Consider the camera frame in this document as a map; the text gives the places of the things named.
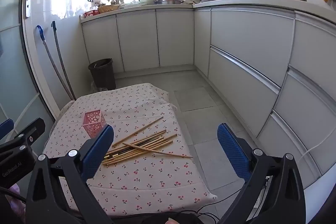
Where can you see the pink perforated utensil holder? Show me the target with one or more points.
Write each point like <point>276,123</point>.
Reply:
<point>92,121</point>

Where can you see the white kitchen cabinet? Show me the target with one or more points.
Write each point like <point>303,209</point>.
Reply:
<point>249,37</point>

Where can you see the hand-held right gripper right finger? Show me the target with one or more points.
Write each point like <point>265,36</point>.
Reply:
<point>233,150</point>

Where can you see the frosted glass door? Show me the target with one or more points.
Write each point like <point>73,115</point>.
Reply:
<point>13,56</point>

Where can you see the cherry print tablecloth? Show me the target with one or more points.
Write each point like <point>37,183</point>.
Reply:
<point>157,182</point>

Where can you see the wicker basket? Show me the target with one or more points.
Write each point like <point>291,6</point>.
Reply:
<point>110,8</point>

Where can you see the dark brown trash bin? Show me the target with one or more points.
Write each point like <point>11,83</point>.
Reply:
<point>102,74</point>

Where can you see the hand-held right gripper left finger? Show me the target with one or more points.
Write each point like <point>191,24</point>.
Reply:
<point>102,145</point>

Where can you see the red plastic basket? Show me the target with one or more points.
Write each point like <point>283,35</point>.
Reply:
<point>92,13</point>

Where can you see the pile of mixed chopsticks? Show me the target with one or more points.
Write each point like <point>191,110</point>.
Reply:
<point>131,151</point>

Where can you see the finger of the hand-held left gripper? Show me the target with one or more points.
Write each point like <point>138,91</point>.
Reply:
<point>29,132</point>
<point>5,128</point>

